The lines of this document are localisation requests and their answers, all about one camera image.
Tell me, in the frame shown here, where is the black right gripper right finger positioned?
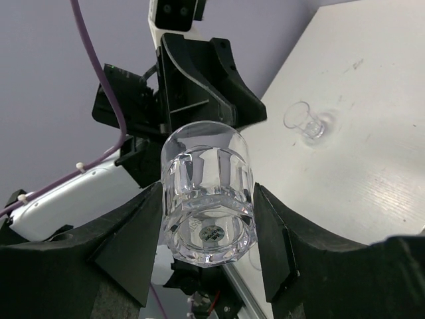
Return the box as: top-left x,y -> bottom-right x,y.
253,185 -> 424,318

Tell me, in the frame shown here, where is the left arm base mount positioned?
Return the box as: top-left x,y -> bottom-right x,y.
163,260 -> 244,318

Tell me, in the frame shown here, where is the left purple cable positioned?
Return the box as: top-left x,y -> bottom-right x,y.
0,0 -> 129,217

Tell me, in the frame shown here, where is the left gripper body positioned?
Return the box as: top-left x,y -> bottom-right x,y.
104,64 -> 162,136

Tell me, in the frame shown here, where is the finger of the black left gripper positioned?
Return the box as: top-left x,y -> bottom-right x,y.
160,33 -> 236,134
209,38 -> 267,128

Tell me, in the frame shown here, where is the aluminium rail frame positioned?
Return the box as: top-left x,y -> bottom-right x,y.
222,261 -> 273,319

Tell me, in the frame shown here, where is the clear glass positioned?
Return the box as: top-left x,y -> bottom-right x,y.
161,121 -> 257,268
284,101 -> 325,140

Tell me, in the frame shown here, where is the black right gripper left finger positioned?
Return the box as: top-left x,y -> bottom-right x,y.
1,183 -> 162,318

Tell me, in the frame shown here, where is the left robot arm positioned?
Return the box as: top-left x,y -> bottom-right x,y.
7,33 -> 267,250

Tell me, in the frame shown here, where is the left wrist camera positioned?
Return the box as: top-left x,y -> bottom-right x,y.
148,0 -> 207,50

